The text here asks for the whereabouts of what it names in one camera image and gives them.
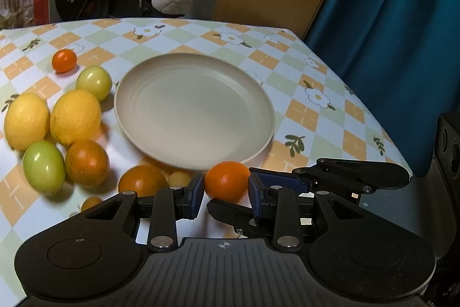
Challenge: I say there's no dark orange tangerine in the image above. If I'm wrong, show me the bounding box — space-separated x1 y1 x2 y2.
118 165 169 197
65 140 110 186

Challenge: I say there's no yellow lemon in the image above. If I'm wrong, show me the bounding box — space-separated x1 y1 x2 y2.
4 92 50 151
50 89 101 146

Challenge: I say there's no green apple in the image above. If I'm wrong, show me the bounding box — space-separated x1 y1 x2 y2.
23 140 66 196

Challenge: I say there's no pale yellow-green round fruit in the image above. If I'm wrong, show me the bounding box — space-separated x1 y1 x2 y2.
76 65 112 102

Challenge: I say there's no small red-orange tomato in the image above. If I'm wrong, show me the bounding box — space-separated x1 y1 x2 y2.
51 49 77 74

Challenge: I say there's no small yellow kumquat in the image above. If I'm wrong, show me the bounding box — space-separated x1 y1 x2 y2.
168 171 193 187

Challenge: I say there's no small orange kumquat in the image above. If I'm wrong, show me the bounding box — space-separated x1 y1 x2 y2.
80 196 102 212

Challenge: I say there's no beige round plate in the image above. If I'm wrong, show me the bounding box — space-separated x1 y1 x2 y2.
114 53 275 171

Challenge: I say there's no teal curtain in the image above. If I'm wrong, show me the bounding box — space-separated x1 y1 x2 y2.
305 0 459 175

